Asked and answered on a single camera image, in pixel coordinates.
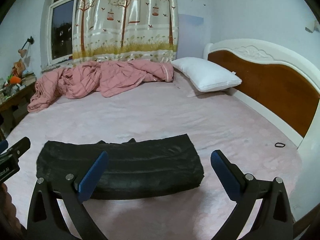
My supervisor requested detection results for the cluttered wooden desk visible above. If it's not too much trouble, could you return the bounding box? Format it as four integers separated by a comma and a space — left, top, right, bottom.
0, 80, 37, 133

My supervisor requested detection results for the white pillow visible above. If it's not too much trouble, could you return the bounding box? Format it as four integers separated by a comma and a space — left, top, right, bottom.
171, 57, 242, 92

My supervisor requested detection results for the white wall fixture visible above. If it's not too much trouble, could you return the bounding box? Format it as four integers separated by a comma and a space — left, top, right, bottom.
304, 20, 320, 33

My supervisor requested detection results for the white and wooden headboard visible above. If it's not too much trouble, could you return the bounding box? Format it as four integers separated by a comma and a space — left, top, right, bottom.
203, 39, 320, 150

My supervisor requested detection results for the stack of books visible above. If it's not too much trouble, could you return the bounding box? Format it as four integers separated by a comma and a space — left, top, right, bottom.
21, 73, 37, 83

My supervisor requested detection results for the white framed window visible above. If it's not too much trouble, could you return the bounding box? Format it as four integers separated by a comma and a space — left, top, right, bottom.
46, 0, 85, 67

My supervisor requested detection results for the bed with pink sheet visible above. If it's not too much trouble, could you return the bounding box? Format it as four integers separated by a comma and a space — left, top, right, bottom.
0, 75, 304, 240

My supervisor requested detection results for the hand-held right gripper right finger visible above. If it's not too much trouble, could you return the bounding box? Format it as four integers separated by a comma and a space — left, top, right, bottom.
210, 150, 294, 240

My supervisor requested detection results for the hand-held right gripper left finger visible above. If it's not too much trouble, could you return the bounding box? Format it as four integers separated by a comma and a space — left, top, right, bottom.
26, 151, 109, 240

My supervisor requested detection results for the pink checked quilt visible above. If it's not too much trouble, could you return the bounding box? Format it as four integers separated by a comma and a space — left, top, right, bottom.
27, 60, 175, 113

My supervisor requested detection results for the tree print curtain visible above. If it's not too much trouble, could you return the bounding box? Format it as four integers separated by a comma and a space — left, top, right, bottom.
72, 0, 179, 62

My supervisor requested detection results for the black puffer jacket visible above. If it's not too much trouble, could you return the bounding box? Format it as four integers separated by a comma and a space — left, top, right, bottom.
37, 134, 204, 200

